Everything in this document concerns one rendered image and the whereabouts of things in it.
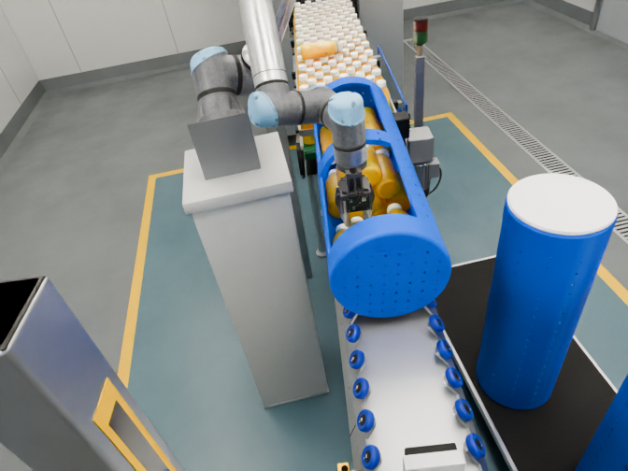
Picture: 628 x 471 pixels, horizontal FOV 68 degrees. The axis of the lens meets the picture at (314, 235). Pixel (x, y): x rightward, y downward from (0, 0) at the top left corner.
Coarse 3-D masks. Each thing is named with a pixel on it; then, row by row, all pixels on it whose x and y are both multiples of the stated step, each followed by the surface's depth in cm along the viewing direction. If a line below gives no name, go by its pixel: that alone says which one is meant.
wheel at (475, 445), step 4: (468, 436) 90; (472, 436) 89; (476, 436) 91; (468, 440) 89; (472, 440) 89; (476, 440) 90; (480, 440) 91; (468, 444) 89; (472, 444) 88; (476, 444) 89; (480, 444) 90; (468, 448) 89; (472, 448) 88; (476, 448) 88; (480, 448) 89; (484, 448) 90; (472, 452) 88; (476, 452) 88; (480, 452) 88; (484, 452) 89; (476, 456) 88; (480, 456) 88
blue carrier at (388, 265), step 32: (384, 96) 165; (320, 128) 177; (384, 128) 139; (320, 160) 145; (320, 192) 136; (416, 192) 115; (384, 224) 101; (416, 224) 102; (352, 256) 103; (384, 256) 103; (416, 256) 104; (448, 256) 105; (352, 288) 109; (384, 288) 110; (416, 288) 110
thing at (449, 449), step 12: (444, 444) 80; (408, 456) 78; (420, 456) 78; (432, 456) 78; (444, 456) 78; (456, 456) 77; (408, 468) 77; (420, 468) 77; (432, 468) 77; (444, 468) 77; (456, 468) 77
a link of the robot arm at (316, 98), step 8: (312, 88) 108; (320, 88) 108; (328, 88) 108; (304, 96) 102; (312, 96) 103; (320, 96) 104; (328, 96) 104; (312, 104) 103; (320, 104) 104; (312, 112) 103; (320, 112) 104; (304, 120) 104; (312, 120) 105; (320, 120) 105
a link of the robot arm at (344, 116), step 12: (336, 96) 99; (348, 96) 98; (360, 96) 98; (336, 108) 96; (348, 108) 96; (360, 108) 97; (324, 120) 103; (336, 120) 98; (348, 120) 97; (360, 120) 98; (336, 132) 100; (348, 132) 99; (360, 132) 100; (336, 144) 102; (348, 144) 101; (360, 144) 102
